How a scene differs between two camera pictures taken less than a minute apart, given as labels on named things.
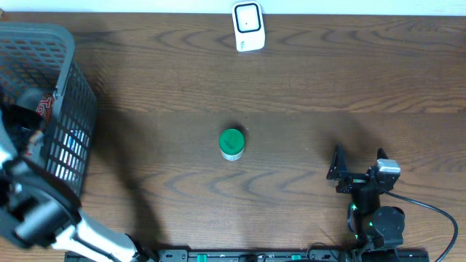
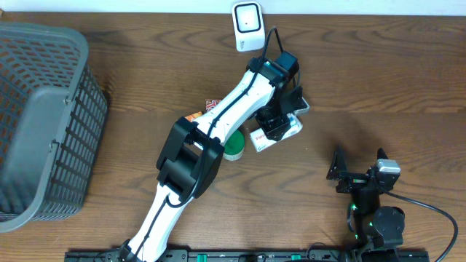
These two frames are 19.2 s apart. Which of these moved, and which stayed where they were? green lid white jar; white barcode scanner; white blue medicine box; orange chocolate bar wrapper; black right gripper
Moved: orange chocolate bar wrapper; white blue medicine box
Stayed: black right gripper; white barcode scanner; green lid white jar
